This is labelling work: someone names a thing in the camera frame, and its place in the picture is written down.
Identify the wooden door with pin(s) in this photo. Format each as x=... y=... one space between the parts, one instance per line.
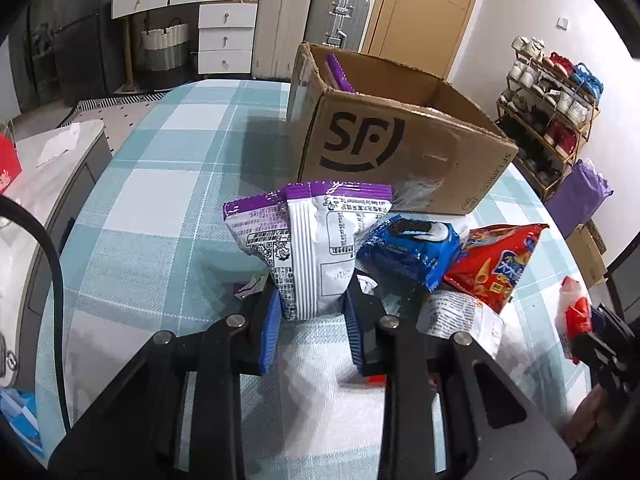
x=424 y=34

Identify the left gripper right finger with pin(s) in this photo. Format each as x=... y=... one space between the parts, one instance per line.
x=450 y=411

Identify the red paper bag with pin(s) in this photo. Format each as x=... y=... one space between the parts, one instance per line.
x=10 y=166

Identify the blue oreo pack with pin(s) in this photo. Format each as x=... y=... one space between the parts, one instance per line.
x=418 y=250

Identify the cardboard SF box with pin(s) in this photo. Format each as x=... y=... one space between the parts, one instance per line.
x=355 y=117

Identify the woven laundry basket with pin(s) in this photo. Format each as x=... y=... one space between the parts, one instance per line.
x=166 y=55

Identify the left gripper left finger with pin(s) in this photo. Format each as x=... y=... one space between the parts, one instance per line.
x=174 y=410

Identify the purple white snack bag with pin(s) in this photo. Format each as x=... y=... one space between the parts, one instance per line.
x=308 y=234

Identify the red orange chips bag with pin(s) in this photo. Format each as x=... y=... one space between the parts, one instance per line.
x=493 y=260

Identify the red white snack bag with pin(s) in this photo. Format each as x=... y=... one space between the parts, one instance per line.
x=573 y=316

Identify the small cardboard box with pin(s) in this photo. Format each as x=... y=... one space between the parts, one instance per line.
x=587 y=256

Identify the white drawer desk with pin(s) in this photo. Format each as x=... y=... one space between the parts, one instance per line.
x=225 y=31

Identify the blue patterned bag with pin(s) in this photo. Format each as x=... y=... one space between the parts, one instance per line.
x=20 y=411

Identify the purple plastic bag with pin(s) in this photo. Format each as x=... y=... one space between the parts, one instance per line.
x=578 y=196

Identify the dark grey refrigerator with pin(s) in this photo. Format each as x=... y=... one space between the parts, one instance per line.
x=69 y=60

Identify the beige suitcase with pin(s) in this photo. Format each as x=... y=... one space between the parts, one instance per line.
x=279 y=29

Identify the grey side table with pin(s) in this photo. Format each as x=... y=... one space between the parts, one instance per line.
x=60 y=168

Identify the right hand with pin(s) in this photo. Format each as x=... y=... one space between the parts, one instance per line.
x=592 y=414

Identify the teal plaid tablecloth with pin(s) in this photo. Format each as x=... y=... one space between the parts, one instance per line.
x=150 y=251

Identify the silver suitcase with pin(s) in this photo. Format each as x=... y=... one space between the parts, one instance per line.
x=337 y=24

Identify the wooden shoe rack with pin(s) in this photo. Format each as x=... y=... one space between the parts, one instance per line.
x=547 y=108

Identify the patterned floor rug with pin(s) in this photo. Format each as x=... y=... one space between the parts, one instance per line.
x=120 y=114

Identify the white label snack bag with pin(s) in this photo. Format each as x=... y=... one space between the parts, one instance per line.
x=445 y=312

